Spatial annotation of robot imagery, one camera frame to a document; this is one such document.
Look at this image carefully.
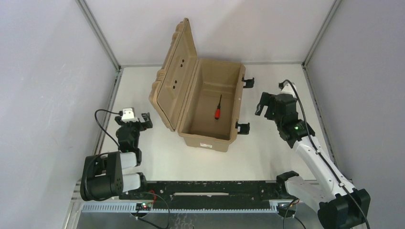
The red handled screwdriver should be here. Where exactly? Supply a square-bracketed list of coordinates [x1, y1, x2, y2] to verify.
[214, 95, 222, 120]

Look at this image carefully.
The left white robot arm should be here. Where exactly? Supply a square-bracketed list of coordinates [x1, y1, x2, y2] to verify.
[80, 112, 153, 201]

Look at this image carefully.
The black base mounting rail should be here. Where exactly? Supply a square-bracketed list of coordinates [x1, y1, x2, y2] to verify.
[119, 180, 294, 208]

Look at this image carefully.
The tan plastic tool box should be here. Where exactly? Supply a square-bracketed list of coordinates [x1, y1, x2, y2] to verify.
[149, 18, 255, 152]

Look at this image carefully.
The grey slotted cable duct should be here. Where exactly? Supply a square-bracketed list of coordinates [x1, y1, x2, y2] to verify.
[81, 201, 287, 213]

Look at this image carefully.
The small led circuit board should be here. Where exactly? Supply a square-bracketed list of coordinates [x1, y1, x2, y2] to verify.
[135, 202, 153, 212]

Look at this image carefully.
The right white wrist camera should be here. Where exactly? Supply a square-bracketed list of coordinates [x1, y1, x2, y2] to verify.
[278, 82, 296, 98]

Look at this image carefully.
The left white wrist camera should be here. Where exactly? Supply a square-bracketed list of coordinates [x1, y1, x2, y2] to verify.
[120, 107, 139, 123]

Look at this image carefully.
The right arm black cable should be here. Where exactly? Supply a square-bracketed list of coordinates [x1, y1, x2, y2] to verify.
[278, 79, 372, 229]

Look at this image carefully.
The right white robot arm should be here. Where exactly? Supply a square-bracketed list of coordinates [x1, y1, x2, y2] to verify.
[255, 92, 371, 229]

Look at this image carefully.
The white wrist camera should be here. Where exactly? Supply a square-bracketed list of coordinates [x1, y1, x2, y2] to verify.
[278, 82, 296, 98]
[120, 107, 139, 123]

